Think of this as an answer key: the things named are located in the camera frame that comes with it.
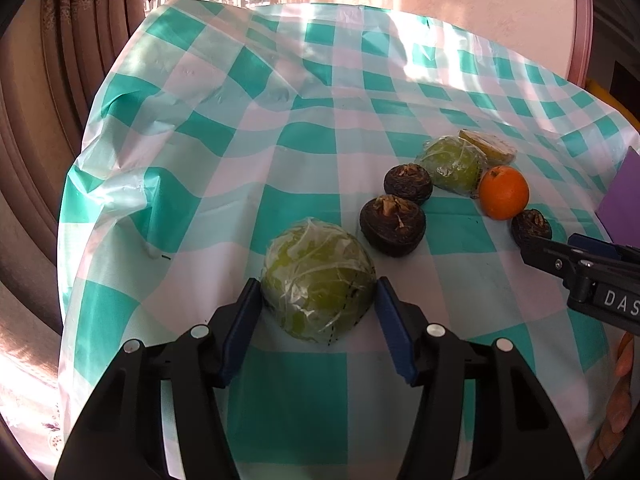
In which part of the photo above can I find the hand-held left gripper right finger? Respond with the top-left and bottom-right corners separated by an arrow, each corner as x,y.
376,277 -> 583,480

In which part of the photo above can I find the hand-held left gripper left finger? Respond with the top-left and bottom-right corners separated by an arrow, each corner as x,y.
54,277 -> 263,480

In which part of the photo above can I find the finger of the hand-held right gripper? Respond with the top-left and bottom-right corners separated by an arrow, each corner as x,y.
567,232 -> 640,262
520,236 -> 597,287

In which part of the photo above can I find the dark brown round fruit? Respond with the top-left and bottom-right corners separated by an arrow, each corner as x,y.
510,208 -> 553,248
359,195 -> 427,258
383,163 -> 433,207

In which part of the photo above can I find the purple-rimmed cardboard box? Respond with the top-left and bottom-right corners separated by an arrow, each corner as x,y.
597,145 -> 640,248

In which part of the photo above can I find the orange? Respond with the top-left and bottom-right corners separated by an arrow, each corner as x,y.
478,165 -> 530,221

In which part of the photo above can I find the large green plastic-wrapped fruit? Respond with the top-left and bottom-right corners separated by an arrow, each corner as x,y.
260,217 -> 377,345

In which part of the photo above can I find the plastic-wrapped pear half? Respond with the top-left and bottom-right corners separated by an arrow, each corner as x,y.
457,129 -> 518,166

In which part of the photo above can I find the person's right hand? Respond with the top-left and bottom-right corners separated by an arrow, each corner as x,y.
586,332 -> 637,472

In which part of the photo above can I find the teal checked tablecloth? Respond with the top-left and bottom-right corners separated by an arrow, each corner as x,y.
57,0 -> 640,480

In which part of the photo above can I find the brown patterned curtain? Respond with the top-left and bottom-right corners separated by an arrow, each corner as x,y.
0,0 -> 173,341

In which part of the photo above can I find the reddish door frame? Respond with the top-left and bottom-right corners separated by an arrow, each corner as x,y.
567,0 -> 596,88

